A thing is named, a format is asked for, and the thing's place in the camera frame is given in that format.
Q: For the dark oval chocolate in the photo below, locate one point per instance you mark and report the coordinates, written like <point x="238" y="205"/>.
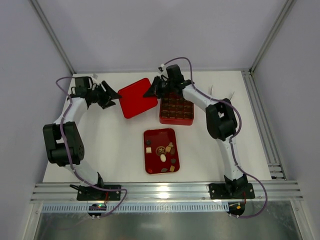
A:
<point x="173" y="161"/>

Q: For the tan swirl chocolate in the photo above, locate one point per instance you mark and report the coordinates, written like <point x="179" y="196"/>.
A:
<point x="172" y="169"/>

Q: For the red tin lid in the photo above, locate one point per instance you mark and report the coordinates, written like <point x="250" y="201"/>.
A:
<point x="132" y="101"/>

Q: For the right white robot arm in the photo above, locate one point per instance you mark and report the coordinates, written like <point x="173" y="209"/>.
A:
<point x="221" y="125"/>

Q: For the red chocolate box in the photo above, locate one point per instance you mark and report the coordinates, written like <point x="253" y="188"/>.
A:
<point x="175" y="110"/>

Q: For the tan cube chocolate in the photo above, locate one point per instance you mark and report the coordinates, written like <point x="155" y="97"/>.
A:
<point x="168" y="149"/>

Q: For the white square chocolate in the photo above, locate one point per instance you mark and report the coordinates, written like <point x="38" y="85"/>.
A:
<point x="148" y="150"/>

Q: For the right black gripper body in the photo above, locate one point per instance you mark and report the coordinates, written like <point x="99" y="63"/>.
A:
<point x="160" y="85"/>

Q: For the right aluminium frame post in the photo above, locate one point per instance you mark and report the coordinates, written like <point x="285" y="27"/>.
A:
<point x="272" y="33"/>

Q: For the dark right edge chocolate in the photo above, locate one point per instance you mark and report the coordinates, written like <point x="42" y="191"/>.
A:
<point x="172" y="151"/>

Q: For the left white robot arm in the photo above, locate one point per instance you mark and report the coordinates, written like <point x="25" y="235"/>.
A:
<point x="63" y="143"/>

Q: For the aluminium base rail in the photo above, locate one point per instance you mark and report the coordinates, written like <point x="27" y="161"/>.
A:
<point x="277" y="190"/>

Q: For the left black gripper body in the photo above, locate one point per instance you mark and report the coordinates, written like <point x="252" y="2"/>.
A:
<point x="101" y="94"/>

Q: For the white oval chocolate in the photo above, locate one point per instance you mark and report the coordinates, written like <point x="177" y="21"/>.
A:
<point x="163" y="158"/>

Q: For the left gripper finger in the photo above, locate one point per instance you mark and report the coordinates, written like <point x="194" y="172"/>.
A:
<point x="110" y="92"/>
<point x="107" y="103"/>

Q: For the white slotted cable duct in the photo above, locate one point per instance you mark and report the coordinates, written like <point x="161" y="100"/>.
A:
<point x="136" y="207"/>

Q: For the red lacquer tray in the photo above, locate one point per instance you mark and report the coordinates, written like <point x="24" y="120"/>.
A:
<point x="160" y="139"/>

